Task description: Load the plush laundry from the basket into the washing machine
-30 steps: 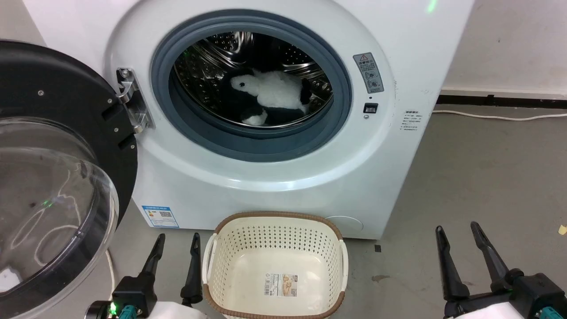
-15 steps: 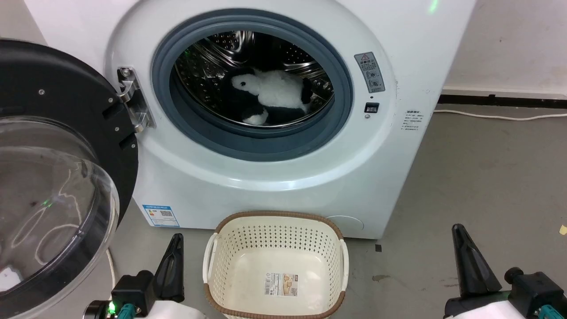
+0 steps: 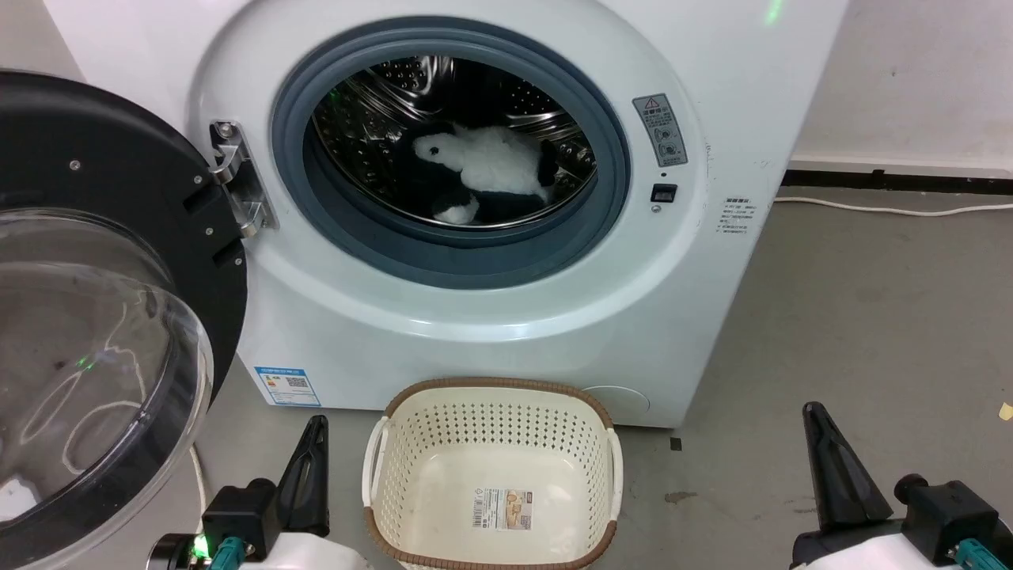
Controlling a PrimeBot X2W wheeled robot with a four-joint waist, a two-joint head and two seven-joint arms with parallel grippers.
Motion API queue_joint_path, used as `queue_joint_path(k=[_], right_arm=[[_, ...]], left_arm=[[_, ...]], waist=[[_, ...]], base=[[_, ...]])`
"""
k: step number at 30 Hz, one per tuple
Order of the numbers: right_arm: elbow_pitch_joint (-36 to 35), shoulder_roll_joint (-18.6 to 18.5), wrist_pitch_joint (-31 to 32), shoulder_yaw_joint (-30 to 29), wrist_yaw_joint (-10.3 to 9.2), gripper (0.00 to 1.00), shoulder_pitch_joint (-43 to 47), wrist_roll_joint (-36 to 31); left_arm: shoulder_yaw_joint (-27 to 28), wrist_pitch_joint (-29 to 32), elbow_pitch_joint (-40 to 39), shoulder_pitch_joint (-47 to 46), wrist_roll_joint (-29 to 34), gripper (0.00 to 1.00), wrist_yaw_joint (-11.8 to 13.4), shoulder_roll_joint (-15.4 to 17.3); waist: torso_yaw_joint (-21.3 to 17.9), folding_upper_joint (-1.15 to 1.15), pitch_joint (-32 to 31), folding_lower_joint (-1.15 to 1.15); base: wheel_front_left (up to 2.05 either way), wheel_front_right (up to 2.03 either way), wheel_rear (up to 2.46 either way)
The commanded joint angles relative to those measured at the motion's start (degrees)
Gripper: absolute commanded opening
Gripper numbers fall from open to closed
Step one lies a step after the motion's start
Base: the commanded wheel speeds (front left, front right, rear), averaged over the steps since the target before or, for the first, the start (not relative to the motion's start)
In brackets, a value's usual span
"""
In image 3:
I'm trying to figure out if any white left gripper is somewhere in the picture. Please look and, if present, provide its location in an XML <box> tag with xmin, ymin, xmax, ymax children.
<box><xmin>237</xmin><ymin>415</ymin><xmax>372</xmax><ymax>570</ymax></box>

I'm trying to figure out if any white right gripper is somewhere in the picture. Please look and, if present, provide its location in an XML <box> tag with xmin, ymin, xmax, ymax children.
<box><xmin>791</xmin><ymin>401</ymin><xmax>963</xmax><ymax>570</ymax></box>

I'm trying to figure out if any cream perforated laundry basket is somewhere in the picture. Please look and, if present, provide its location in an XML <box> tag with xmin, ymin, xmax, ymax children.
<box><xmin>362</xmin><ymin>378</ymin><xmax>624</xmax><ymax>570</ymax></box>

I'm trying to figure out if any basket product label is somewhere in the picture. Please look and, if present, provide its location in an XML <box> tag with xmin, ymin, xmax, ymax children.
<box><xmin>472</xmin><ymin>487</ymin><xmax>535</xmax><ymax>532</ymax></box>

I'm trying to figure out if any white front-load washing machine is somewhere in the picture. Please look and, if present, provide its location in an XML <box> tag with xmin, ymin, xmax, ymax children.
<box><xmin>44</xmin><ymin>0</ymin><xmax>849</xmax><ymax>429</ymax></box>

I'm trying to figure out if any black and white plush panda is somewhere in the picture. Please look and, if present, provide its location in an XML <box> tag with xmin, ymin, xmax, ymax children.
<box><xmin>412</xmin><ymin>122</ymin><xmax>560</xmax><ymax>226</ymax></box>

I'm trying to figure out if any blue energy label sticker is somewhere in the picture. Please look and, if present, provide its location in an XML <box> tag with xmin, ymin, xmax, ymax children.
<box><xmin>253</xmin><ymin>366</ymin><xmax>322</xmax><ymax>409</ymax></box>

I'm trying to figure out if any round filter cover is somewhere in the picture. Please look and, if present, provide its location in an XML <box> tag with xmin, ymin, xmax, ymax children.
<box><xmin>582</xmin><ymin>386</ymin><xmax>652</xmax><ymax>417</ymax></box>

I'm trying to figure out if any grey rubber door seal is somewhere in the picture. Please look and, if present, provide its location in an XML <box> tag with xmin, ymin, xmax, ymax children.
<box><xmin>271</xmin><ymin>17</ymin><xmax>632</xmax><ymax>291</ymax></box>

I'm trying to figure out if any small printed text label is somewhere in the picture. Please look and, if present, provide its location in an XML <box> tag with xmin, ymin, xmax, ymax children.
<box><xmin>715</xmin><ymin>197</ymin><xmax>760</xmax><ymax>237</ymax></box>

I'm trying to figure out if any metal door hinge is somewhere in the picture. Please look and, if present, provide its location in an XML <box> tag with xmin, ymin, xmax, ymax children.
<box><xmin>209</xmin><ymin>120</ymin><xmax>279</xmax><ymax>240</ymax></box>

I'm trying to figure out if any black baseboard strip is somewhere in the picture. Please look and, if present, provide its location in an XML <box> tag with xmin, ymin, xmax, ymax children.
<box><xmin>780</xmin><ymin>168</ymin><xmax>1013</xmax><ymax>196</ymax></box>

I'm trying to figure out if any steel washer drum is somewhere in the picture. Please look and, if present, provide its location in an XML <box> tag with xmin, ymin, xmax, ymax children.
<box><xmin>312</xmin><ymin>55</ymin><xmax>598</xmax><ymax>231</ymax></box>

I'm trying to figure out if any black round washer door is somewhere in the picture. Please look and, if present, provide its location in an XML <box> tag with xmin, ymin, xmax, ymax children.
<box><xmin>0</xmin><ymin>70</ymin><xmax>249</xmax><ymax>570</ymax></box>

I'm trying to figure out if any grey warning sticker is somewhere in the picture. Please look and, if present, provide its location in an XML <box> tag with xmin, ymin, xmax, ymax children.
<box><xmin>632</xmin><ymin>93</ymin><xmax>689</xmax><ymax>169</ymax></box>

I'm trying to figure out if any teal left cable connector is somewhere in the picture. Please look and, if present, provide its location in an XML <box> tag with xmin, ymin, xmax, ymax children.
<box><xmin>209</xmin><ymin>536</ymin><xmax>247</xmax><ymax>570</ymax></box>

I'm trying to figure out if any teal cable connector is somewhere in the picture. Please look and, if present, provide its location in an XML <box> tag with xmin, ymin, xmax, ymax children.
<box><xmin>209</xmin><ymin>536</ymin><xmax>247</xmax><ymax>570</ymax></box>
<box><xmin>953</xmin><ymin>538</ymin><xmax>991</xmax><ymax>570</ymax></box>

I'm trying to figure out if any thin white cable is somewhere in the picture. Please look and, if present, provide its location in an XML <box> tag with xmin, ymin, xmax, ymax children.
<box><xmin>189</xmin><ymin>442</ymin><xmax>209</xmax><ymax>514</ymax></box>

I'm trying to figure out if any teal right cable connector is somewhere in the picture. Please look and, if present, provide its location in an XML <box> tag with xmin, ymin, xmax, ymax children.
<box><xmin>953</xmin><ymin>538</ymin><xmax>991</xmax><ymax>570</ymax></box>

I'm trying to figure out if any white floor cable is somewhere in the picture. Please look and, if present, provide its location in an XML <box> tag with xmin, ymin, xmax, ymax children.
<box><xmin>773</xmin><ymin>195</ymin><xmax>1013</xmax><ymax>218</ymax></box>

